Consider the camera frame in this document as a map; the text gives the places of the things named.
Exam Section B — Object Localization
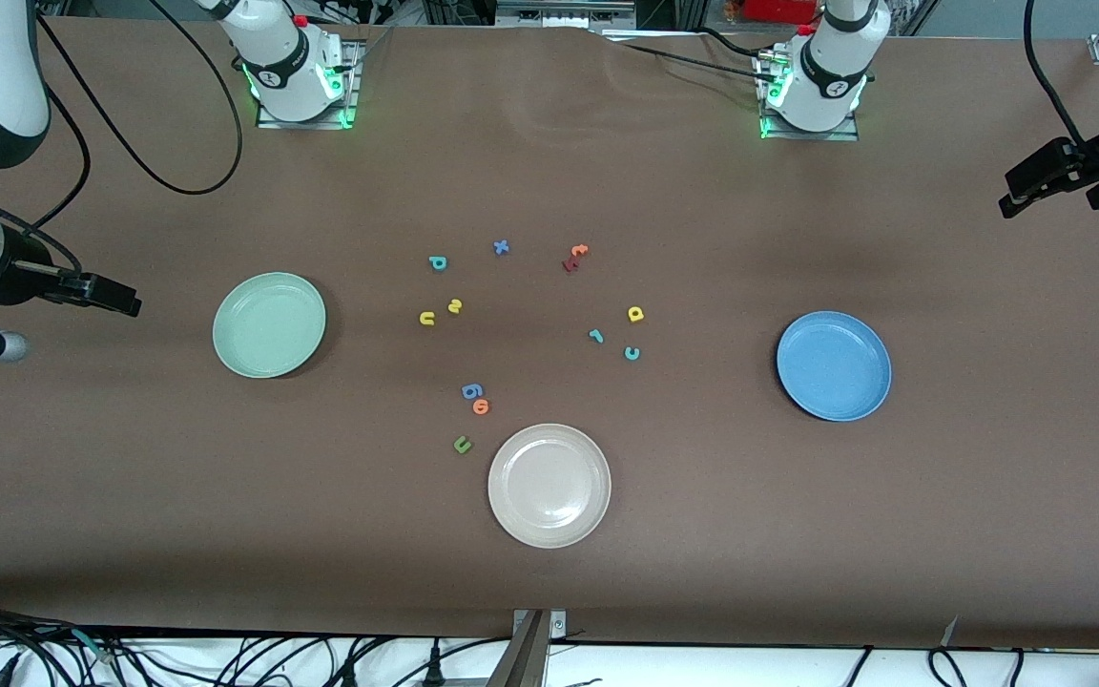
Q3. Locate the green plate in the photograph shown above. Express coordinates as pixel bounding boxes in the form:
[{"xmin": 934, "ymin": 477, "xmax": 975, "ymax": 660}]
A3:
[{"xmin": 213, "ymin": 272, "xmax": 328, "ymax": 380}]

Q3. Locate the blue plate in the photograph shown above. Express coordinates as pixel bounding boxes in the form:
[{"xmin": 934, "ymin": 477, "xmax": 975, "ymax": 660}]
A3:
[{"xmin": 777, "ymin": 311, "xmax": 893, "ymax": 423}]

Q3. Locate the red box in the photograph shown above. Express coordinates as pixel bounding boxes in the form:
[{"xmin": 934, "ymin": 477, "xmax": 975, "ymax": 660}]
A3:
[{"xmin": 740, "ymin": 0, "xmax": 822, "ymax": 25}]

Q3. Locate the beige plate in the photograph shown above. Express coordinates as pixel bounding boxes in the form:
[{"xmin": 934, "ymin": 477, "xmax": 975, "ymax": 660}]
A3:
[{"xmin": 487, "ymin": 424, "xmax": 612, "ymax": 550}]

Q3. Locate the grey device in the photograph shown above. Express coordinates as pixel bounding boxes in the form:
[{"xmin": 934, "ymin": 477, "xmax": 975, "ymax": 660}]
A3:
[{"xmin": 495, "ymin": 0, "xmax": 638, "ymax": 30}]

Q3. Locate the brown table cover sheet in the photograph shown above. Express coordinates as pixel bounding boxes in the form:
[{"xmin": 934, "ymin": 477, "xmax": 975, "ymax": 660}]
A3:
[{"xmin": 0, "ymin": 14, "xmax": 1099, "ymax": 650}]

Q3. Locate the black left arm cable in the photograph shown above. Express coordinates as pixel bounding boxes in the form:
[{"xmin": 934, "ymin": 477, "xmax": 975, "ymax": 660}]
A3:
[{"xmin": 1023, "ymin": 0, "xmax": 1085, "ymax": 154}]

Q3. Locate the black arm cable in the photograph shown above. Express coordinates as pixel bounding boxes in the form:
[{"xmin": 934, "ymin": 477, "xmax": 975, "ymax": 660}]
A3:
[
  {"xmin": 0, "ymin": 0, "xmax": 245, "ymax": 280},
  {"xmin": 1023, "ymin": 0, "xmax": 1085, "ymax": 154}
]

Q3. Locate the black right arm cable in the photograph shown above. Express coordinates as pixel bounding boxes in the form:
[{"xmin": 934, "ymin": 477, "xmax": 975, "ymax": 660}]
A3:
[{"xmin": 0, "ymin": 0, "xmax": 245, "ymax": 280}]

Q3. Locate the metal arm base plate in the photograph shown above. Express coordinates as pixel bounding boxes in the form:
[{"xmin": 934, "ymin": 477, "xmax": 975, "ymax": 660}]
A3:
[
  {"xmin": 756, "ymin": 48, "xmax": 861, "ymax": 142},
  {"xmin": 256, "ymin": 40, "xmax": 365, "ymax": 131}
]

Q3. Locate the black cable on table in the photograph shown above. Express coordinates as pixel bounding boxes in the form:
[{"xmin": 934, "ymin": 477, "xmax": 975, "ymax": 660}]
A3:
[
  {"xmin": 693, "ymin": 27, "xmax": 770, "ymax": 58},
  {"xmin": 602, "ymin": 36, "xmax": 781, "ymax": 85}
]

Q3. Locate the black cable loop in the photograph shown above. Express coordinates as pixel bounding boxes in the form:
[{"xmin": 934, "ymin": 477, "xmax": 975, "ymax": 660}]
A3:
[{"xmin": 926, "ymin": 647, "xmax": 968, "ymax": 687}]

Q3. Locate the metal table bracket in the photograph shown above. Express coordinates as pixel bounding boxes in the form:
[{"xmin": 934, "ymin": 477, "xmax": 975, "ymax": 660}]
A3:
[{"xmin": 485, "ymin": 609, "xmax": 570, "ymax": 687}]

